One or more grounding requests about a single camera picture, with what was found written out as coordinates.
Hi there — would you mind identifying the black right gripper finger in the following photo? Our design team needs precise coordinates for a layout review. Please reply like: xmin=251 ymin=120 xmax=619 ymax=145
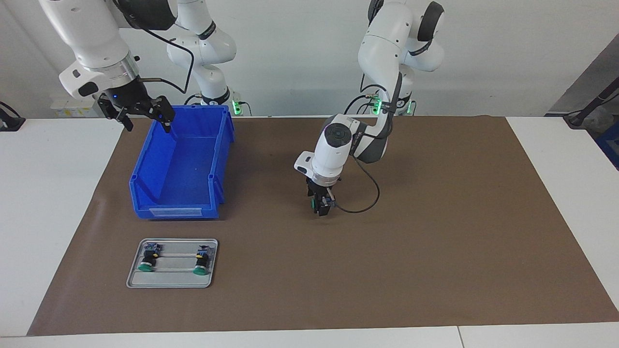
xmin=98 ymin=98 xmax=134 ymax=132
xmin=152 ymin=96 xmax=176 ymax=133

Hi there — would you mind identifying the green push button switch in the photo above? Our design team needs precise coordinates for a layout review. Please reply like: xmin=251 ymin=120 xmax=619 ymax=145
xmin=192 ymin=244 xmax=213 ymax=276
xmin=312 ymin=197 xmax=336 ymax=217
xmin=137 ymin=242 xmax=162 ymax=272

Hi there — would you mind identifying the white power strip box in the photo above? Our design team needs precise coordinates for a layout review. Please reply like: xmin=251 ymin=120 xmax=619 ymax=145
xmin=51 ymin=97 xmax=104 ymax=118

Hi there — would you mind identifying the blue plastic storage bin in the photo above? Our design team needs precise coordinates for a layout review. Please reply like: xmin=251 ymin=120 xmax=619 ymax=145
xmin=129 ymin=104 xmax=236 ymax=220

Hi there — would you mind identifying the black clamp device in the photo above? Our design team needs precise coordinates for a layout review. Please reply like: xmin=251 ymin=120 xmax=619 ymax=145
xmin=0 ymin=101 xmax=26 ymax=132

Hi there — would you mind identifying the brown paper table mat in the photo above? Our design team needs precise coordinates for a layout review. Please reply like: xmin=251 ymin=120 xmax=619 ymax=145
xmin=27 ymin=115 xmax=619 ymax=336

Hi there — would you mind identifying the grey metal tray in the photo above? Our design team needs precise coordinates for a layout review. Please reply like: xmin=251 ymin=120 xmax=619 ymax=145
xmin=126 ymin=238 xmax=219 ymax=289

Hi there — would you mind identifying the black stand pole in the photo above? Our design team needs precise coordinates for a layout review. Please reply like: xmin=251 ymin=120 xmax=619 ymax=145
xmin=563 ymin=77 xmax=619 ymax=127

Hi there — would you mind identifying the blue crate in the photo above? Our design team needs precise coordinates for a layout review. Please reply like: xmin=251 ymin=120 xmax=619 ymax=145
xmin=596 ymin=123 xmax=619 ymax=171

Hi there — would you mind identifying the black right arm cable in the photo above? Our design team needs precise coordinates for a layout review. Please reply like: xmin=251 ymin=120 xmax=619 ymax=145
xmin=114 ymin=0 xmax=195 ymax=95

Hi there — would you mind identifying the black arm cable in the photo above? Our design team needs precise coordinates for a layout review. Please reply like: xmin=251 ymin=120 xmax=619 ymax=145
xmin=334 ymin=70 xmax=403 ymax=214
xmin=114 ymin=0 xmax=195 ymax=95

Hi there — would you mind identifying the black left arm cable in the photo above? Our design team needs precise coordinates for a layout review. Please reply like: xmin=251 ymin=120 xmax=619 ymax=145
xmin=334 ymin=70 xmax=403 ymax=214

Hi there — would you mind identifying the black left base cable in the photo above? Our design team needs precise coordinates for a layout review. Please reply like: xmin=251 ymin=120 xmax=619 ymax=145
xmin=344 ymin=92 xmax=387 ymax=115

